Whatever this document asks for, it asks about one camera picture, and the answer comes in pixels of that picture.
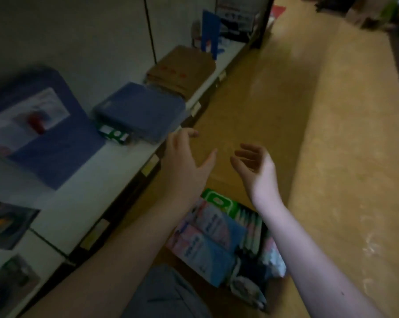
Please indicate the person's right hand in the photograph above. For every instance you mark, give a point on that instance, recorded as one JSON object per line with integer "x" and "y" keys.
{"x": 260, "y": 177}

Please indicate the person's left hand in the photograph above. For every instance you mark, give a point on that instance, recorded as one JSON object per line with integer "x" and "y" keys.
{"x": 181, "y": 165}

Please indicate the person's left thumb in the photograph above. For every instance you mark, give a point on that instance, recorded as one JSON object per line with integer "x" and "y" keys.
{"x": 208, "y": 160}

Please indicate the person's right thumb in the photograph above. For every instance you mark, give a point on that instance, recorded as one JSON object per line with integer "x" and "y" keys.
{"x": 236, "y": 163}

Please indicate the person's left forearm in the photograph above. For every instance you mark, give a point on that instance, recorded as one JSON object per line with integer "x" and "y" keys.
{"x": 120, "y": 258}

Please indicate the person's right forearm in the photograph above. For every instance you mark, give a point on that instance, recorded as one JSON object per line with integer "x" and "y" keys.
{"x": 305, "y": 261}

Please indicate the green white packet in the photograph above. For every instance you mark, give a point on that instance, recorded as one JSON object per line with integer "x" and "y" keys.
{"x": 219, "y": 201}

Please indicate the yellow shelf price tag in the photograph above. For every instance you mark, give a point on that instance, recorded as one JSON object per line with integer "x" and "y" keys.
{"x": 196, "y": 108}
{"x": 149, "y": 166}
{"x": 94, "y": 237}
{"x": 222, "y": 75}

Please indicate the row of white thin packets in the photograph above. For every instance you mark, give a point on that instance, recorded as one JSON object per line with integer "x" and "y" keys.
{"x": 250, "y": 225}

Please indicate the pink and blue packet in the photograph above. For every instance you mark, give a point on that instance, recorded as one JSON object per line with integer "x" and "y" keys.
{"x": 202, "y": 256}
{"x": 216, "y": 225}

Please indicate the stack of blue plastic folders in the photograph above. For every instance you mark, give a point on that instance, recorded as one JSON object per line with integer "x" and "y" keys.
{"x": 141, "y": 110}

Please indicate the stack of brown envelopes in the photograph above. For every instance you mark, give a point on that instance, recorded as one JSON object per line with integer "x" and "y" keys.
{"x": 182, "y": 71}

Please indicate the small green white box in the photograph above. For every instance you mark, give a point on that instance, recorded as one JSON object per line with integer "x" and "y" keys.
{"x": 115, "y": 133}

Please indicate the light blue patterned packet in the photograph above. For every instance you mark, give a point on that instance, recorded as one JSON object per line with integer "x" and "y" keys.
{"x": 275, "y": 261}

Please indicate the white store shelf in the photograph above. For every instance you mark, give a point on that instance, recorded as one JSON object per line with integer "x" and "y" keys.
{"x": 96, "y": 192}

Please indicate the white round-print packet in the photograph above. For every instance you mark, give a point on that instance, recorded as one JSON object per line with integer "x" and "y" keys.
{"x": 249, "y": 291}

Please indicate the blue bookend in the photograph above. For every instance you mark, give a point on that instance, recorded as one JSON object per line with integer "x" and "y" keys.
{"x": 208, "y": 29}

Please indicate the person's blue trouser leg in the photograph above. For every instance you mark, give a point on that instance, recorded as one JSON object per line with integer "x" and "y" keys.
{"x": 166, "y": 294}

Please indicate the white printed product box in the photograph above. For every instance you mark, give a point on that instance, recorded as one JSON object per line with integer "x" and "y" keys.
{"x": 235, "y": 14}

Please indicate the red sheet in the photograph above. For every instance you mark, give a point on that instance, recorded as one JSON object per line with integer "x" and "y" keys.
{"x": 277, "y": 11}

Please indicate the large blue picture packet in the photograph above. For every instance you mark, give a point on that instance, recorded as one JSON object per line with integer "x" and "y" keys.
{"x": 37, "y": 129}

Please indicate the dark background goods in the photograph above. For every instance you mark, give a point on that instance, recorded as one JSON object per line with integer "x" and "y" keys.
{"x": 361, "y": 11}

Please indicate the grey packet with orange picture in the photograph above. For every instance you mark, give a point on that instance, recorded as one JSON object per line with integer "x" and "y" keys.
{"x": 7, "y": 225}

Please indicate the grey packet with dark picture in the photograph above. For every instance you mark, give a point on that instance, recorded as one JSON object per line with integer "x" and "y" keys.
{"x": 9, "y": 284}

